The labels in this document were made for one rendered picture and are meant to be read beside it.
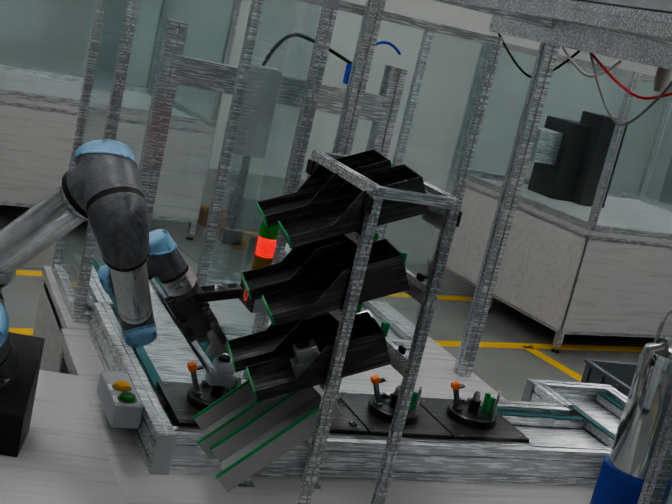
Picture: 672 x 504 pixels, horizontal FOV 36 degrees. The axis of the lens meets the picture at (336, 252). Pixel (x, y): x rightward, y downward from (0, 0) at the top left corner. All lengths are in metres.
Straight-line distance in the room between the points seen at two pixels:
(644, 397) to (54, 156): 5.84
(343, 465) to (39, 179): 5.33
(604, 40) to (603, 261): 4.49
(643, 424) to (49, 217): 1.33
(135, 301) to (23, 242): 0.26
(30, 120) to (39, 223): 5.37
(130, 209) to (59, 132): 5.59
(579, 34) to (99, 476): 1.86
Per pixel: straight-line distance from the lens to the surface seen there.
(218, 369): 2.56
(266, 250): 2.69
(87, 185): 2.09
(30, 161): 7.62
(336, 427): 2.64
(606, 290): 7.64
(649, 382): 2.36
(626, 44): 3.06
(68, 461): 2.47
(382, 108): 3.70
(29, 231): 2.22
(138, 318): 2.33
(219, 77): 3.48
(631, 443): 2.40
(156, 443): 2.43
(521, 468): 2.89
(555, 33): 3.34
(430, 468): 2.74
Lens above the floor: 1.96
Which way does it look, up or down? 13 degrees down
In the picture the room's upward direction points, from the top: 13 degrees clockwise
